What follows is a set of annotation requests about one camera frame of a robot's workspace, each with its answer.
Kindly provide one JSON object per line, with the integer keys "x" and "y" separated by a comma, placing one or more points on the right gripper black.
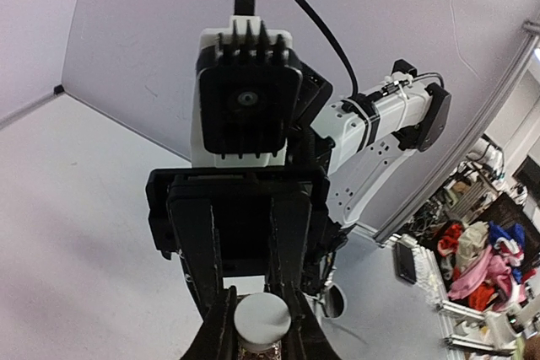
{"x": 235, "y": 223}

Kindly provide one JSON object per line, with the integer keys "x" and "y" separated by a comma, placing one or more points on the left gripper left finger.
{"x": 216, "y": 338}

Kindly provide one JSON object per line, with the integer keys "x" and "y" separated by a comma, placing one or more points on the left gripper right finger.
{"x": 305, "y": 338}

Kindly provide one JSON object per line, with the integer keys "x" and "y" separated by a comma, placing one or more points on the glitter nail polish bottle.
{"x": 265, "y": 351}

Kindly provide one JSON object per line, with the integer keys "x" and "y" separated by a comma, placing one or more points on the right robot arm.
{"x": 359, "y": 142}

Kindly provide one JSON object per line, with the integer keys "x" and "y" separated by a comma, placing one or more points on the black phone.
{"x": 404, "y": 263}

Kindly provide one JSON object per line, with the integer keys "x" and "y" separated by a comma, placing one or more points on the pile of colourful clothes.
{"x": 484, "y": 264}

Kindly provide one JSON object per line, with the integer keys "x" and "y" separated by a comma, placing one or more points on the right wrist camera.
{"x": 248, "y": 80}

